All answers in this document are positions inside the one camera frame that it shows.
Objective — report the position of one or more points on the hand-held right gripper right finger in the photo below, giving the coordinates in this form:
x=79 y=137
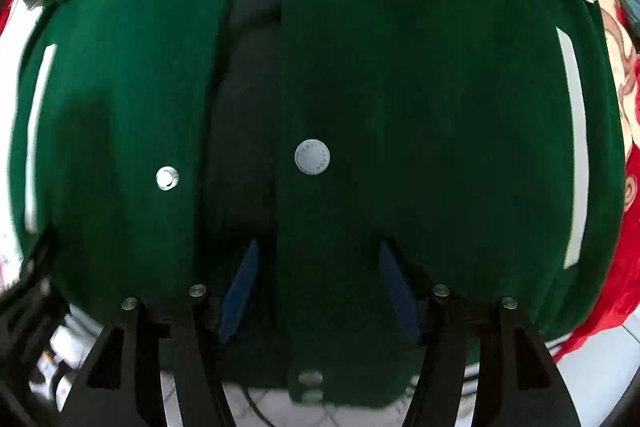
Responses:
x=396 y=287

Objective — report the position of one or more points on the red floral blanket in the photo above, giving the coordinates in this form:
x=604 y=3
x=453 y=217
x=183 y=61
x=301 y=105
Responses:
x=615 y=297

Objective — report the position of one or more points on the green varsity jacket white sleeves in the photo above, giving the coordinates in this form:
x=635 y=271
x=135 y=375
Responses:
x=425 y=107

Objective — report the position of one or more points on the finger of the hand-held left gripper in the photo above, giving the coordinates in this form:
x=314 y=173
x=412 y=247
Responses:
x=35 y=307

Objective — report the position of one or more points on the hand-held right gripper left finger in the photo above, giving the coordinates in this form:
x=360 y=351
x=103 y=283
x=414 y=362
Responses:
x=244 y=287

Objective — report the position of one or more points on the white diamond-patterned floral cloth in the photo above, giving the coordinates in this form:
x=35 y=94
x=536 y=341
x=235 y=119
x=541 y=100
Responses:
x=280 y=413

